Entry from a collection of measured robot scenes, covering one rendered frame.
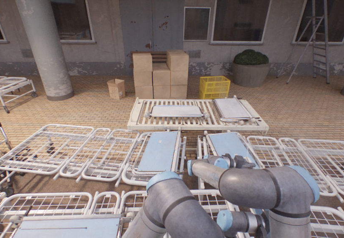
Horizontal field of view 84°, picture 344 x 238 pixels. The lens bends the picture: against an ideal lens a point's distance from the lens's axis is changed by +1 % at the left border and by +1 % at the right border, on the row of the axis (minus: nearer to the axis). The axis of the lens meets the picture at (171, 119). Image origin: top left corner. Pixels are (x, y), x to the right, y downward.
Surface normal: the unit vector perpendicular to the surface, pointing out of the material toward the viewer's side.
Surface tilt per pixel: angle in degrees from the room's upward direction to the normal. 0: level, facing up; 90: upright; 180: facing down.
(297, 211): 62
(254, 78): 101
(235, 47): 90
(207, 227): 40
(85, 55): 90
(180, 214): 27
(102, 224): 5
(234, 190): 67
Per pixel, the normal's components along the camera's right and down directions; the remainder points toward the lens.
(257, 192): -0.40, -0.15
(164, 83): 0.16, 0.48
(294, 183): 0.10, -0.43
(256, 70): -0.08, 0.64
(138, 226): -0.67, -0.29
